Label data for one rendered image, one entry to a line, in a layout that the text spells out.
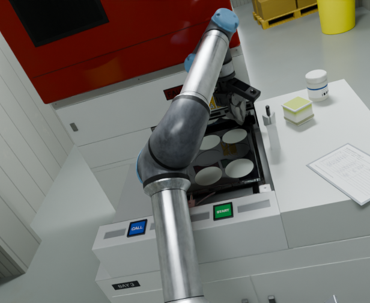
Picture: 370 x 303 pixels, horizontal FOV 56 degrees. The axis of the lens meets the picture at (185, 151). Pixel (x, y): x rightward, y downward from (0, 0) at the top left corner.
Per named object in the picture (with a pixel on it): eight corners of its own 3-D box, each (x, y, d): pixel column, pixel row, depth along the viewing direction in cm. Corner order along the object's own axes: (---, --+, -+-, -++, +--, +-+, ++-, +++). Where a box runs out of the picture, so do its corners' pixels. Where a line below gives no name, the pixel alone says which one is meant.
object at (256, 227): (117, 254, 117) (98, 225, 109) (283, 223, 104) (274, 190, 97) (110, 278, 109) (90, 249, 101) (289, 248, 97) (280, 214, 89)
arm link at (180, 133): (157, 129, 68) (213, -3, 96) (142, 154, 77) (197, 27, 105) (209, 154, 70) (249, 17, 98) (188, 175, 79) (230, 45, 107)
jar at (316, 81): (306, 95, 131) (303, 73, 126) (325, 90, 130) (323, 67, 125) (311, 104, 126) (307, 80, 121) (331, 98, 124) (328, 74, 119)
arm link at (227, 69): (236, 56, 117) (223, 67, 113) (239, 68, 120) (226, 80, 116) (218, 56, 122) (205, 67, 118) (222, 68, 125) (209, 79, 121)
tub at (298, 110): (283, 121, 123) (280, 104, 119) (300, 111, 124) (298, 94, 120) (297, 128, 116) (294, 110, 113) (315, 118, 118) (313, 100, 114)
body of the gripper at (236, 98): (227, 97, 132) (219, 68, 126) (246, 98, 126) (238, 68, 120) (215, 107, 128) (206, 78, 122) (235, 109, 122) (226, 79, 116)
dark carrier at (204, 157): (170, 144, 149) (169, 143, 149) (248, 124, 141) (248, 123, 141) (161, 199, 121) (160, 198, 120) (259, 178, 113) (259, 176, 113)
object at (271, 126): (267, 140, 116) (259, 107, 109) (279, 138, 115) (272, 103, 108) (270, 151, 111) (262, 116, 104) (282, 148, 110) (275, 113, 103)
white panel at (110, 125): (94, 169, 168) (50, 97, 147) (260, 128, 150) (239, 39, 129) (92, 173, 165) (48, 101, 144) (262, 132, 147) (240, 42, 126)
